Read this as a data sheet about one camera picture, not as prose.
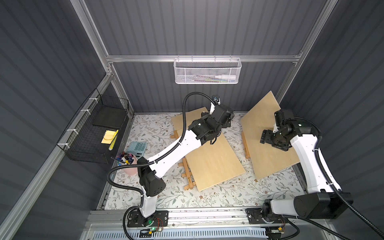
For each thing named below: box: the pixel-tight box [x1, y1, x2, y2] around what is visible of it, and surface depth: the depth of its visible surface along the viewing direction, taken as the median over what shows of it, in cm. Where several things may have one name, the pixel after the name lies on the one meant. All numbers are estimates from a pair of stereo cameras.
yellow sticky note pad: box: [101, 130, 117, 144], surface depth 76 cm
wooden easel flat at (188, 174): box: [177, 157, 196, 190], surface depth 86 cm
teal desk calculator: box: [127, 141, 148, 160], surface depth 101 cm
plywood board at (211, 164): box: [185, 132, 246, 192], surface depth 89 cm
